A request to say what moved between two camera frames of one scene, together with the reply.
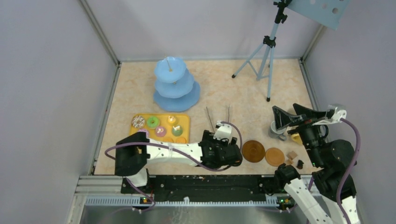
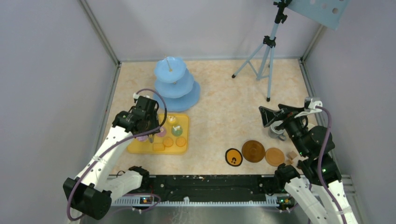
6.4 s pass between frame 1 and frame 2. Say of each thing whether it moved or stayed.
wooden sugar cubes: stayed
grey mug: stayed
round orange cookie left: stayed
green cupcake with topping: stayed
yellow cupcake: stayed
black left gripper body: moved
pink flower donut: stayed
